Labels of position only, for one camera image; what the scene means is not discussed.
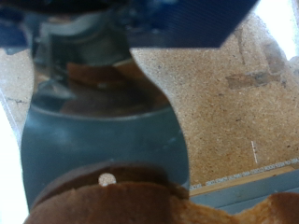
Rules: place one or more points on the spatula with blue grip block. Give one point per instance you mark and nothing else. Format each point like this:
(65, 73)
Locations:
(102, 140)

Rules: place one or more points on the thick white bread slice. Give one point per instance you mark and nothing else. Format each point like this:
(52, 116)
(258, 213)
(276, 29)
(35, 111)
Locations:
(124, 205)

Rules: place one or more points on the glass oven door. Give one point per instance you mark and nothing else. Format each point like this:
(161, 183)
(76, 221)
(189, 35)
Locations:
(243, 189)

